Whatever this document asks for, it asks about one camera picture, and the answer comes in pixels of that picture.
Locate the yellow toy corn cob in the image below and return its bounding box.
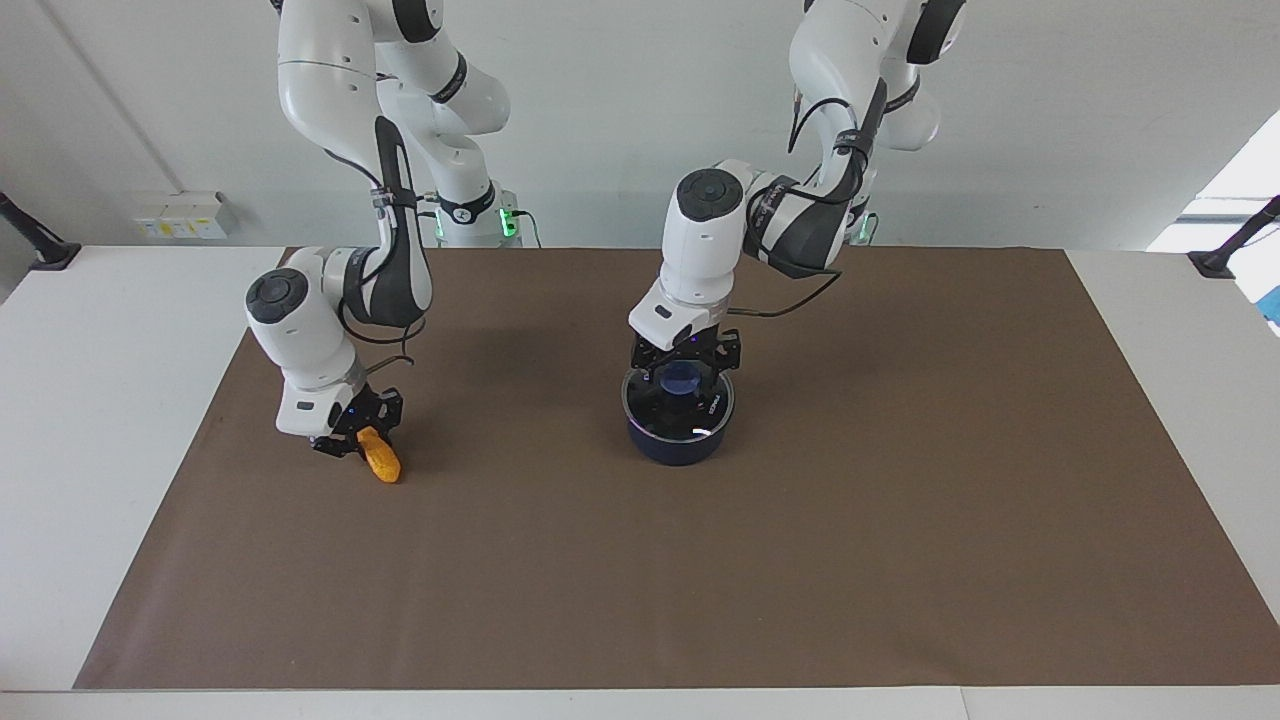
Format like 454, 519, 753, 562
358, 427, 403, 485

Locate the glass lid with blue knob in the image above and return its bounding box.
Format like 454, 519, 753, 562
622, 362, 737, 441

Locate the brown table mat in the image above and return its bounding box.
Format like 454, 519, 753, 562
72, 247, 1280, 691

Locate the black clamp stand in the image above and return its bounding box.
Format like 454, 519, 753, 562
0, 192, 82, 271
1188, 195, 1280, 279

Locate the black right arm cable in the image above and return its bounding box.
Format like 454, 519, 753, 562
325, 115, 433, 377

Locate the blue saucepan with handle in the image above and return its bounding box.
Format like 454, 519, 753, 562
622, 365, 738, 467

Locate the white wall socket box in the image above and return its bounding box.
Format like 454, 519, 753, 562
133, 192, 238, 241

